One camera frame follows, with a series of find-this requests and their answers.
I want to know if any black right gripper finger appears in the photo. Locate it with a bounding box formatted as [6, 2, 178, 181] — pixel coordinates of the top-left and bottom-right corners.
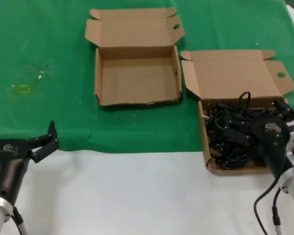
[222, 119, 255, 147]
[273, 97, 294, 122]

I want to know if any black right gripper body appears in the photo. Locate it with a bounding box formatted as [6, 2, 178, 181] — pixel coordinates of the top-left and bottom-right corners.
[249, 114, 291, 180]

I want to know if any cardboard box with cord pile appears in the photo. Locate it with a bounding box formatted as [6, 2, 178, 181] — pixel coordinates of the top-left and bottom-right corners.
[180, 49, 294, 176]

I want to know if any plain black right arm cable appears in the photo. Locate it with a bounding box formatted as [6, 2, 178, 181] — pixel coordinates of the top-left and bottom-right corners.
[253, 177, 280, 235]

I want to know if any green tablecloth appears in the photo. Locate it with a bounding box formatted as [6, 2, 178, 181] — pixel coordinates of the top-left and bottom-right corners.
[0, 0, 294, 155]

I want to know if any wide open cardboard box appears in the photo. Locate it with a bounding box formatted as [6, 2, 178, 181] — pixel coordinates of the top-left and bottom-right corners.
[84, 7, 186, 107]

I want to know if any right arm cable with connector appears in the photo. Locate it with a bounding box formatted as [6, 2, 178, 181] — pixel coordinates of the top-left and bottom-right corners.
[271, 189, 284, 235]

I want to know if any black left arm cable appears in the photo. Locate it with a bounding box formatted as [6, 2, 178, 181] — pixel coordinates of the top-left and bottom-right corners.
[11, 207, 30, 235]

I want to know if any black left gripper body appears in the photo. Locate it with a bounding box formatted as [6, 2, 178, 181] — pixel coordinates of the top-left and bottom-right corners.
[0, 138, 33, 206]

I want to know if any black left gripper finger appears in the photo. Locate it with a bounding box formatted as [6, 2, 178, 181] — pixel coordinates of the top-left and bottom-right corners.
[26, 120, 60, 164]

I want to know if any pile of black power cords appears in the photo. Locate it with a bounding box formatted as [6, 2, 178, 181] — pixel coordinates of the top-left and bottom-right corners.
[202, 97, 289, 171]

